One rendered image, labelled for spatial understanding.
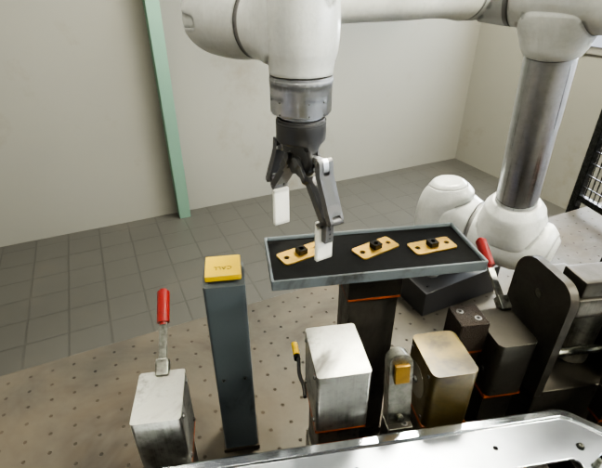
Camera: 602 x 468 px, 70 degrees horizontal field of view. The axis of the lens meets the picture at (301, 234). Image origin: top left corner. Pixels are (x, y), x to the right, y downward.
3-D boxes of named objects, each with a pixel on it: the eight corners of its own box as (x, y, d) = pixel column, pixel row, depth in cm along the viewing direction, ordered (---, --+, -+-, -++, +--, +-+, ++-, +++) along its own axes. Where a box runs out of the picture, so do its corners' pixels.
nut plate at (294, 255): (286, 266, 72) (285, 260, 72) (275, 255, 75) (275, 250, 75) (327, 252, 76) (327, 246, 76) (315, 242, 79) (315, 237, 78)
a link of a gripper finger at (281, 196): (274, 190, 75) (272, 189, 75) (275, 226, 78) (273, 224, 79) (289, 187, 76) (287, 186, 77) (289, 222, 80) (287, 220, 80)
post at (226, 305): (224, 452, 93) (200, 290, 70) (224, 422, 99) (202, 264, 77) (259, 448, 94) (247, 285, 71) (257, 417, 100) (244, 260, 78)
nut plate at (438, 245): (417, 255, 75) (418, 250, 75) (406, 244, 78) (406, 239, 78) (458, 247, 77) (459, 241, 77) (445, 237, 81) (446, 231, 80)
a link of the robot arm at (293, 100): (289, 84, 55) (290, 129, 58) (346, 76, 59) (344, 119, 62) (257, 71, 62) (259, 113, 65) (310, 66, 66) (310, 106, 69)
